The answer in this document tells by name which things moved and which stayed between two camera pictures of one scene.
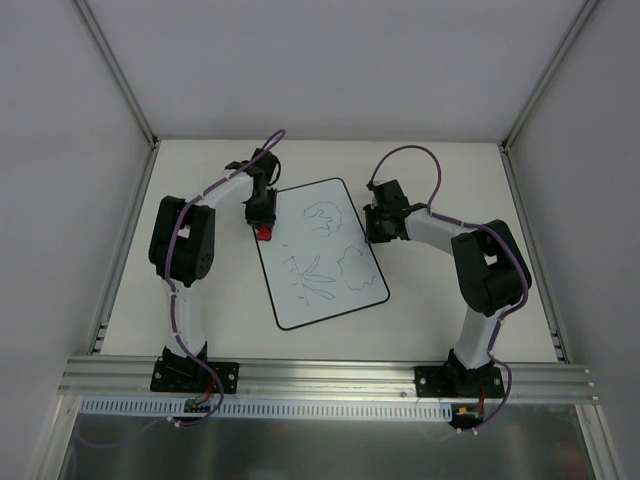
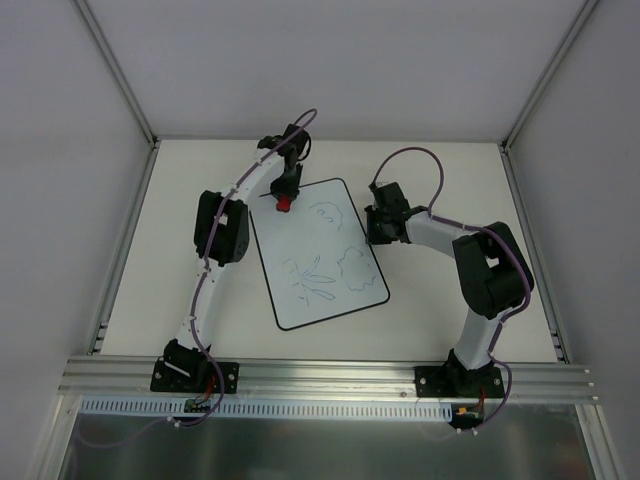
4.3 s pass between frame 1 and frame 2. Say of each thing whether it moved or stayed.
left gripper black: moved
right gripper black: stayed
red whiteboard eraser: moved
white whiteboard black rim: stayed
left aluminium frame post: stayed
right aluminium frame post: stayed
